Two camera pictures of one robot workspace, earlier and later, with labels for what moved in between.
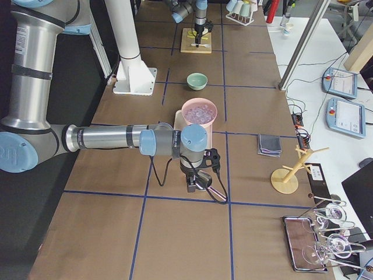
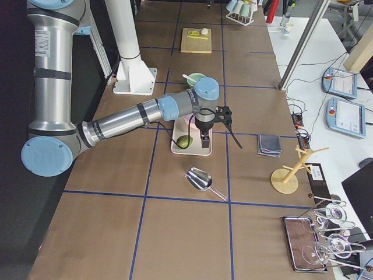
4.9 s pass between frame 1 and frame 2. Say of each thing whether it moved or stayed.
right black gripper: moved
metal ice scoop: stayed
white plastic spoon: moved
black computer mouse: stayed
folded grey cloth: stayed
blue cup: stayed
